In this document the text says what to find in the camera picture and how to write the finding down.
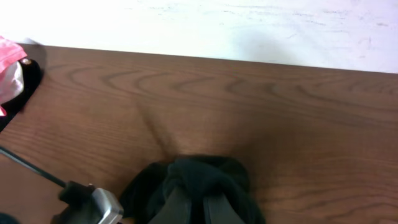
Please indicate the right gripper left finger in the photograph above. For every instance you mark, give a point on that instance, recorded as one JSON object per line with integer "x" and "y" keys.
{"x": 176, "y": 210}

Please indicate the white folded t-shirt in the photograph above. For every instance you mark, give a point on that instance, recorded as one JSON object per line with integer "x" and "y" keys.
{"x": 12, "y": 82}

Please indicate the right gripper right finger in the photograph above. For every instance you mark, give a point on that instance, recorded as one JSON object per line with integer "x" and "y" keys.
{"x": 217, "y": 210}

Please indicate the black garment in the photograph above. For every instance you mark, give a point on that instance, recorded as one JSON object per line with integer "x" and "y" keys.
{"x": 200, "y": 177}

